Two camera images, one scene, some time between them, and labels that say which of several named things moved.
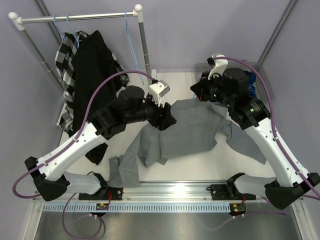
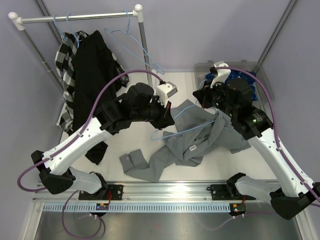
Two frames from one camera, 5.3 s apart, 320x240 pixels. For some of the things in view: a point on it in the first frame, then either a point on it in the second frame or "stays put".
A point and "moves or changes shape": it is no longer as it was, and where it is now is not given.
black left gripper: [162, 118] stays put
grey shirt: [194, 126] moves or changes shape
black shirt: [92, 59] stays put
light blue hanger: [78, 40] stays put
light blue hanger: [132, 48] to [128, 32]
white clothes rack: [19, 22] stays put
